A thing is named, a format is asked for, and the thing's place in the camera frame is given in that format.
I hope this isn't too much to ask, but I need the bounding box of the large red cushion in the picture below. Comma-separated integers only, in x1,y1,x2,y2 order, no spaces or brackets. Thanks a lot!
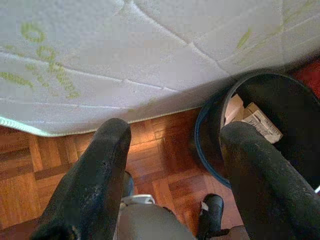
291,58,320,100

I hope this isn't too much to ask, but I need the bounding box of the white quilted mattress green print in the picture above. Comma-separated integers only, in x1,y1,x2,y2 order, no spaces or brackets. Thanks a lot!
0,0,320,138

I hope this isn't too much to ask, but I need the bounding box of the black round waste bin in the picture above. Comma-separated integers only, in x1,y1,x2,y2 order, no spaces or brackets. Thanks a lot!
194,67,320,191

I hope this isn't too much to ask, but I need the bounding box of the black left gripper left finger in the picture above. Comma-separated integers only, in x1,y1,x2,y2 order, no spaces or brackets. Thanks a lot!
29,117,133,240

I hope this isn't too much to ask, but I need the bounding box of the black left robot foot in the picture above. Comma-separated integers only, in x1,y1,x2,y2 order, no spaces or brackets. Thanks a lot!
196,193,225,238

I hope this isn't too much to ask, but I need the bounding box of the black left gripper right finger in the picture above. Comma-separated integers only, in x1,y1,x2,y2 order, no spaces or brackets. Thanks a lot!
219,121,320,240

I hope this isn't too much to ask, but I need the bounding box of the plain brown cardboard box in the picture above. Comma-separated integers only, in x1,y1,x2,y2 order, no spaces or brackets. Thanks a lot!
224,93,247,126

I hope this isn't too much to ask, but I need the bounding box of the cardboard box with printed label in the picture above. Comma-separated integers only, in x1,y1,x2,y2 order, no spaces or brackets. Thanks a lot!
241,102,284,145

